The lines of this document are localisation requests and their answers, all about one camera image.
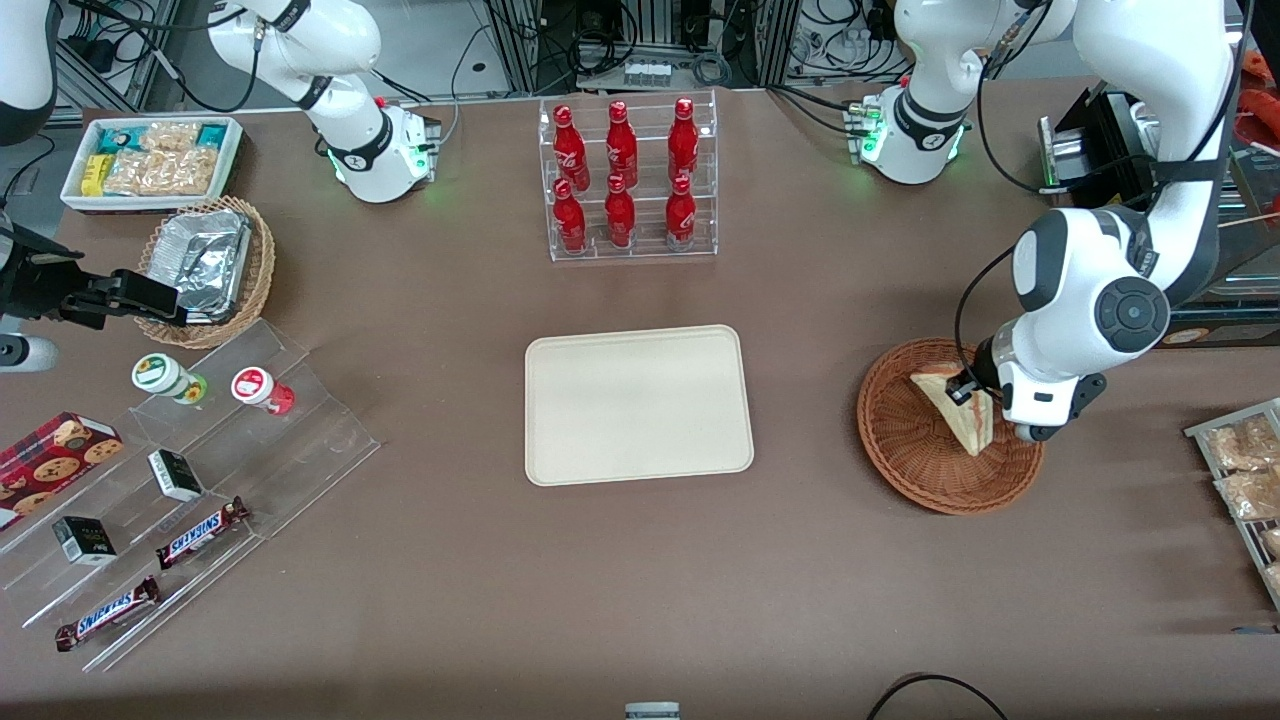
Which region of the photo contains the red cola bottle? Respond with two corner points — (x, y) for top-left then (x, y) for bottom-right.
(553, 105), (592, 192)
(604, 174), (637, 250)
(606, 100), (639, 189)
(552, 178), (589, 254)
(665, 175), (698, 252)
(668, 97), (700, 185)

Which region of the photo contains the grey wire rack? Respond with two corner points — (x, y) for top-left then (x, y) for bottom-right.
(1185, 398), (1280, 612)

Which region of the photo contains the white rectangular snack bin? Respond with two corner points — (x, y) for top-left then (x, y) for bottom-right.
(60, 115), (246, 215)

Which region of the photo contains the snickers chocolate bar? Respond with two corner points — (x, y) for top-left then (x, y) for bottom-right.
(155, 497), (252, 572)
(55, 576), (163, 653)

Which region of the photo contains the small clear nut bag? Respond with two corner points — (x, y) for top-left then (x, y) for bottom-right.
(139, 120), (202, 153)

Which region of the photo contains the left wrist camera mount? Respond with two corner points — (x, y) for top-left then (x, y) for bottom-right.
(1012, 372), (1109, 444)

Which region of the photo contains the small black carton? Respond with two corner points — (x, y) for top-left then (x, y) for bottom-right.
(52, 516), (119, 567)
(148, 449), (205, 503)

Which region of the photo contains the large clear nut bag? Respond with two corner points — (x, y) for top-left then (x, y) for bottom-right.
(104, 147), (222, 198)

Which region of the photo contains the clear acrylic bottle rack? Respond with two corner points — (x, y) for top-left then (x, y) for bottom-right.
(538, 89), (719, 263)

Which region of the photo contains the triangular sandwich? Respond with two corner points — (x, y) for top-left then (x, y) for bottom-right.
(908, 371), (997, 459)

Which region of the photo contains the aluminium foil container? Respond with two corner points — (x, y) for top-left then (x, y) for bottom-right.
(148, 210), (254, 324)

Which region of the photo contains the clear bag of snacks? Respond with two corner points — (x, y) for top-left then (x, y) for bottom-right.
(1214, 467), (1280, 522)
(1203, 414), (1280, 472)

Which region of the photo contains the black cable loop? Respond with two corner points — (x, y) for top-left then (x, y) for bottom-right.
(865, 673), (1012, 720)

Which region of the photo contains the beige rectangular tray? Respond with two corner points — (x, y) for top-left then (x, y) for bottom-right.
(525, 324), (755, 488)

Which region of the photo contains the clear acrylic step display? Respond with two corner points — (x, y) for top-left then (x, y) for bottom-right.
(0, 318), (382, 674)

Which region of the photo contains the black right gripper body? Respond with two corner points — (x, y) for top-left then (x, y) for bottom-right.
(0, 226), (89, 322)

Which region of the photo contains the light wicker basket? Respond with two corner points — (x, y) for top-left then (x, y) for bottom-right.
(133, 196), (277, 351)

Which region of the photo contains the black yellow control box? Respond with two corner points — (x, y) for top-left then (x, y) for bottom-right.
(1040, 88), (1280, 349)

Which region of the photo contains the round brown wicker basket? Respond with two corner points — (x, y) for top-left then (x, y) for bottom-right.
(857, 338), (1046, 517)

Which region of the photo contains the red cookie box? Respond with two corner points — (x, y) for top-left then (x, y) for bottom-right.
(0, 412), (126, 532)

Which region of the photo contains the red lid yogurt cup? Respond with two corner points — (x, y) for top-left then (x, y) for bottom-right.
(231, 367), (297, 417)

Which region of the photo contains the green lid yogurt cup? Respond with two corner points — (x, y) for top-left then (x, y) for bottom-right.
(131, 353), (209, 406)

